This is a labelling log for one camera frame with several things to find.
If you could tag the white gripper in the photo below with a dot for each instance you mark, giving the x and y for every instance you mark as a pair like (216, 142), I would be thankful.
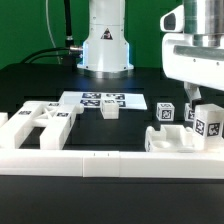
(203, 66)

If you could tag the white chair seat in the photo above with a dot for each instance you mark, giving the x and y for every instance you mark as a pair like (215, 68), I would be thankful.
(177, 138)

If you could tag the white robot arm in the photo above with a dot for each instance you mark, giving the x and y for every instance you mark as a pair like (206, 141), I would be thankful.
(106, 52)

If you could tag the white marker sheet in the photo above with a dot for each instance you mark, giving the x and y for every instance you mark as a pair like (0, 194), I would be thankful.
(93, 99)

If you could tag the white part at left edge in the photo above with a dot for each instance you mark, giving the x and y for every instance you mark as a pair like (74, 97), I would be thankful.
(3, 118)

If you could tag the white U-shaped fence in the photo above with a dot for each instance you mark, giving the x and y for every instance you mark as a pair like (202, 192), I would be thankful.
(209, 165)

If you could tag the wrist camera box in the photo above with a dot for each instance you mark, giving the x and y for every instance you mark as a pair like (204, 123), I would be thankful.
(173, 21)

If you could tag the white chair back frame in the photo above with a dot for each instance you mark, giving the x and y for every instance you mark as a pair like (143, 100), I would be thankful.
(56, 120)

